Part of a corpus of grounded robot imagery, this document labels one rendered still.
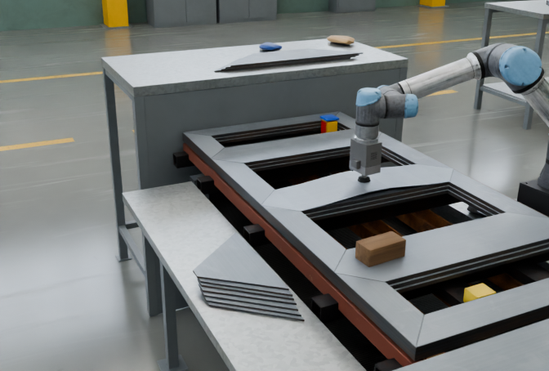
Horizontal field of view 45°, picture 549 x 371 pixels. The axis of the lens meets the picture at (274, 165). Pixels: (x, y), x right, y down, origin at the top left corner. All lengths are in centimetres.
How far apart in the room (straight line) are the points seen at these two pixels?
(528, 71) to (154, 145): 144
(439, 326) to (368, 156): 75
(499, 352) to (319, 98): 175
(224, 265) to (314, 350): 39
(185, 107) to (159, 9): 773
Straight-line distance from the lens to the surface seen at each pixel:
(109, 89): 321
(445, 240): 189
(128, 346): 291
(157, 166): 277
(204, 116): 276
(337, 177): 221
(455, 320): 156
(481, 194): 223
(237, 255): 188
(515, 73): 219
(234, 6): 1079
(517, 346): 152
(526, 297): 169
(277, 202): 205
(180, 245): 203
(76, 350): 294
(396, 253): 176
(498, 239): 194
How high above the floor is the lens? 170
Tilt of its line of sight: 21 degrees down
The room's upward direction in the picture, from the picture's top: straight up
